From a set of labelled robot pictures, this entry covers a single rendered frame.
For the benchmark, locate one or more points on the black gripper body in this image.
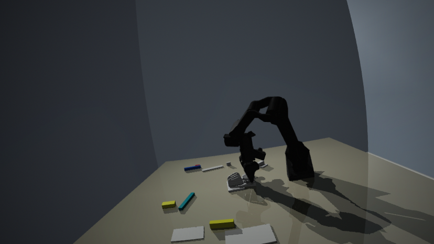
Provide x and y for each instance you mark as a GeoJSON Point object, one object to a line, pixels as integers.
{"type": "Point", "coordinates": [245, 157]}

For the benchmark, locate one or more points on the teal rectangular bar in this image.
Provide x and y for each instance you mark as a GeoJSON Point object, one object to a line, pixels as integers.
{"type": "Point", "coordinates": [182, 206]}

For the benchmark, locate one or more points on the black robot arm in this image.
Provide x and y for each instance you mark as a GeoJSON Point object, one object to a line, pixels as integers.
{"type": "Point", "coordinates": [277, 114]}

